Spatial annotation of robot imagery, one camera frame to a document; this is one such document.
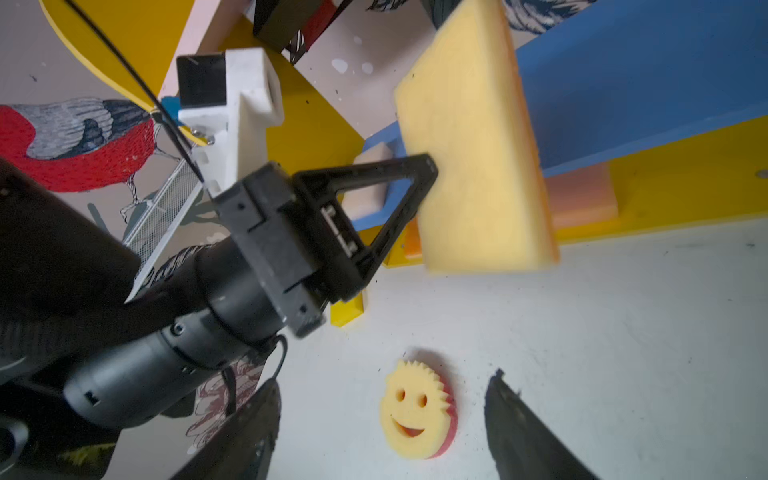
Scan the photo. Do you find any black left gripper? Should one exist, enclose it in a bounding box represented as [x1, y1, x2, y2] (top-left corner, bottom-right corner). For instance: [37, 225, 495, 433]
[213, 154, 438, 338]

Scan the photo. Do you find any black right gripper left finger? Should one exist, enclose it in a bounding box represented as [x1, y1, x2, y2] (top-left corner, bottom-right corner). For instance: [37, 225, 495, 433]
[173, 379, 281, 480]

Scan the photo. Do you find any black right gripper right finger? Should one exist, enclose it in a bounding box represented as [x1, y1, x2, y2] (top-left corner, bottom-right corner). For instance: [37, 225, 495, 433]
[484, 369, 596, 480]

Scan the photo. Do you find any small yellow square sponge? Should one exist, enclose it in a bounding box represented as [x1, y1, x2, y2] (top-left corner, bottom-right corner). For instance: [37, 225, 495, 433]
[330, 291, 365, 328]

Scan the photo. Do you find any smiley face sponge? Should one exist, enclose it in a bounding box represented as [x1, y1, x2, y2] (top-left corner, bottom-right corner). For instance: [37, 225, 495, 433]
[379, 360, 458, 460]

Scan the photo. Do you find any pale yellow sponge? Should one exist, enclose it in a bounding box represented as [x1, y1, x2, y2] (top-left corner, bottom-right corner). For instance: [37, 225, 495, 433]
[394, 1, 559, 274]

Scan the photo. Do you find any salmon orange sponge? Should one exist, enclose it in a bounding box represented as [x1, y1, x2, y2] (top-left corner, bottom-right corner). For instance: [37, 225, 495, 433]
[545, 163, 619, 230]

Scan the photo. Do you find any light pink sponge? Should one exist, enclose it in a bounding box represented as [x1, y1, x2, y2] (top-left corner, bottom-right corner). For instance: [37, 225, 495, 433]
[341, 142, 394, 223]

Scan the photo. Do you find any orange scrub sponge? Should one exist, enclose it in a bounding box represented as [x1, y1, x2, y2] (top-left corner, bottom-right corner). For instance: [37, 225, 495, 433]
[403, 218, 423, 260]

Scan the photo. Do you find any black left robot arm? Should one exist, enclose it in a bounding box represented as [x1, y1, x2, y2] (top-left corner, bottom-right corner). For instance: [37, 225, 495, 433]
[1, 154, 438, 479]

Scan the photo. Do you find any black box behind shelf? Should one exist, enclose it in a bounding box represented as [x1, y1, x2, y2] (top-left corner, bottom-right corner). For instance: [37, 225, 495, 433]
[252, 0, 324, 51]

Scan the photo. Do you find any yellow shelf with coloured boards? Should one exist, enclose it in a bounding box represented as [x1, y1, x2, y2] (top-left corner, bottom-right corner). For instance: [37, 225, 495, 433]
[38, 0, 768, 268]

